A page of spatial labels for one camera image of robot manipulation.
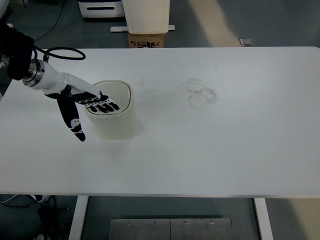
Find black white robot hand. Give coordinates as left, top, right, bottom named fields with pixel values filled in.
left=22, top=59, right=120, bottom=142

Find cream push-lid trash can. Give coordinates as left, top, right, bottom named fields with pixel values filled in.
left=84, top=80, right=137, bottom=140

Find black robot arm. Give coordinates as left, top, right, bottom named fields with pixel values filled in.
left=0, top=20, right=34, bottom=81

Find white appliance with dark slot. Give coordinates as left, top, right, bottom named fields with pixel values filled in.
left=77, top=0, right=125, bottom=18

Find white table foot bar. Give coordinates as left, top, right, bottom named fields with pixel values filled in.
left=110, top=24, right=176, bottom=33

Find brown cardboard box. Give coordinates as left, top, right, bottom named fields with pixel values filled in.
left=128, top=33, right=165, bottom=48

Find white plastic bin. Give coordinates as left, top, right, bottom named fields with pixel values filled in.
left=122, top=0, right=170, bottom=34

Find left white table leg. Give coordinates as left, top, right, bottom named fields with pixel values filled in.
left=68, top=195, right=89, bottom=240

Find white table leg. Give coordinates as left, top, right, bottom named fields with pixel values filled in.
left=253, top=198, right=274, bottom=240
left=68, top=195, right=89, bottom=240

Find grey floor socket plate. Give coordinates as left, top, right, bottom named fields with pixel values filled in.
left=239, top=38, right=254, bottom=47

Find metal floor plate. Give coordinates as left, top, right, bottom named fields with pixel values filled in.
left=109, top=218, right=236, bottom=240

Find right white table leg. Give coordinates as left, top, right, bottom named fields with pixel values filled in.
left=253, top=198, right=274, bottom=240

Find black looped cable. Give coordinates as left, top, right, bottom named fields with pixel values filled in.
left=31, top=44, right=87, bottom=62

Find black cables on floor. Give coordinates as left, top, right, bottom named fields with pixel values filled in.
left=0, top=194, right=76, bottom=240

